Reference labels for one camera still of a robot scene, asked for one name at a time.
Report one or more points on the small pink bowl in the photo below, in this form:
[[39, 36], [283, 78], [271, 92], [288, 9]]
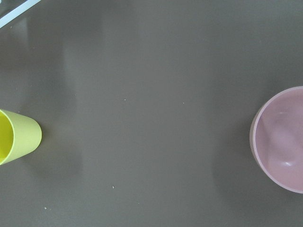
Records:
[[276, 138]]

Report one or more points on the yellow plastic cup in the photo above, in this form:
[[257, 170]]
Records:
[[19, 136]]

